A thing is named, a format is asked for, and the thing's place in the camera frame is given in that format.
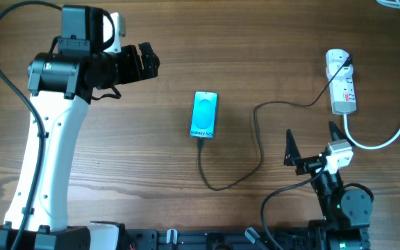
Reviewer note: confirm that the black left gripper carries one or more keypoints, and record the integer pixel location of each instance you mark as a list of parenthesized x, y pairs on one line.
[(132, 71)]

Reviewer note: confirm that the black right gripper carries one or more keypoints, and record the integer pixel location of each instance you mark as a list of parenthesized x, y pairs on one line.
[(293, 157)]

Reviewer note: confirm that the teal screen smartphone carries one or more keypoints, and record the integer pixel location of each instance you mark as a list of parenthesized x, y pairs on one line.
[(204, 115)]

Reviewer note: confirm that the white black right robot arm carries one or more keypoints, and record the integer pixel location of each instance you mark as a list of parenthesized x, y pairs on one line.
[(346, 208)]

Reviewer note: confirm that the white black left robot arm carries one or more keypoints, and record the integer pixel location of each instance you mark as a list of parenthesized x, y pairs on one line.
[(86, 56)]

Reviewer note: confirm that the white power strip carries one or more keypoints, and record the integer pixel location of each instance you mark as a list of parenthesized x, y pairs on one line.
[(342, 91)]

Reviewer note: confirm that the white usb wall adapter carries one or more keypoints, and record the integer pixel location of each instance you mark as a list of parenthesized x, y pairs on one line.
[(337, 70)]

